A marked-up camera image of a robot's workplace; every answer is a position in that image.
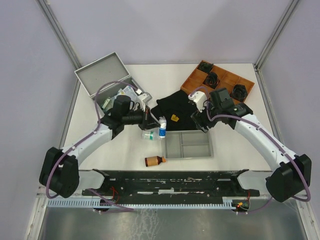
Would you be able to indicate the brown wooden compartment tray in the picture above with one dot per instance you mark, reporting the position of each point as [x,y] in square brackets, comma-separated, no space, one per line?
[227,80]

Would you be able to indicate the clear bottle green label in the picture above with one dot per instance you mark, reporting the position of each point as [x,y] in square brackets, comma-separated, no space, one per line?
[150,135]

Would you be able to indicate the dark rolled item compartment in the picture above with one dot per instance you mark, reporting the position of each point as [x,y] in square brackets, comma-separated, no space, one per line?
[205,67]
[211,80]

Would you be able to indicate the black folded cloth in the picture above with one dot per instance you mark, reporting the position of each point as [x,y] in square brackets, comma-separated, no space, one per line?
[177,111]

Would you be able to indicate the light blue cable duct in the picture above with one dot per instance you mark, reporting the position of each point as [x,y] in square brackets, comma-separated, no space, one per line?
[98,203]

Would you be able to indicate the dark rolled item top compartment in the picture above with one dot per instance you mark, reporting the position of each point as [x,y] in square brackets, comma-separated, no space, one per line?
[205,67]

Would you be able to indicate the grey metal first aid box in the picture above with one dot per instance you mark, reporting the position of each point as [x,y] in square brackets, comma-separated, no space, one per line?
[103,78]

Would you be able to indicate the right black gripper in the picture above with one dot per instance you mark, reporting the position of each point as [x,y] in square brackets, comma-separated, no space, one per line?
[198,117]

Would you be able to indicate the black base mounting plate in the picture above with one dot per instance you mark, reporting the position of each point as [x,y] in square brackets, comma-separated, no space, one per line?
[172,187]

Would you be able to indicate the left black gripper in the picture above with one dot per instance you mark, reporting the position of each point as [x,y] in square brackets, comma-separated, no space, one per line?
[148,122]

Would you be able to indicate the white blue tube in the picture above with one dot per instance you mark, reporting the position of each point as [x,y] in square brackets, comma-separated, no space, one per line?
[162,128]

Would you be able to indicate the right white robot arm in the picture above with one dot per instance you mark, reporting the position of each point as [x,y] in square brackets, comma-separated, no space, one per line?
[290,173]

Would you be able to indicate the black rolled item right compartment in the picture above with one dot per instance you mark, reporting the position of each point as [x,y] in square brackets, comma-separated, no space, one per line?
[239,92]

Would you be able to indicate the brown medicine bottle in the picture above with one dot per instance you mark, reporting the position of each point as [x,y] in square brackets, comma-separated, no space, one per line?
[154,161]

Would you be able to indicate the blue white gauze packet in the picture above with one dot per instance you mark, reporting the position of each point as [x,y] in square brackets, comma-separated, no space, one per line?
[128,91]

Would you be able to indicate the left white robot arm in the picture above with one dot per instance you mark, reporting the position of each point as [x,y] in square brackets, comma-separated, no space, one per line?
[60,170]

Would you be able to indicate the grey plastic divided tray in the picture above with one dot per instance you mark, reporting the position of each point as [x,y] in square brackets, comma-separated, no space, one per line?
[187,144]

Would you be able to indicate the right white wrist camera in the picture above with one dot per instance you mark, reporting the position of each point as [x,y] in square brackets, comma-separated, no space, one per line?
[198,98]

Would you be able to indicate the green small sachet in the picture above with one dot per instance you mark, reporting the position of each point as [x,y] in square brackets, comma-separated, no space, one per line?
[105,103]

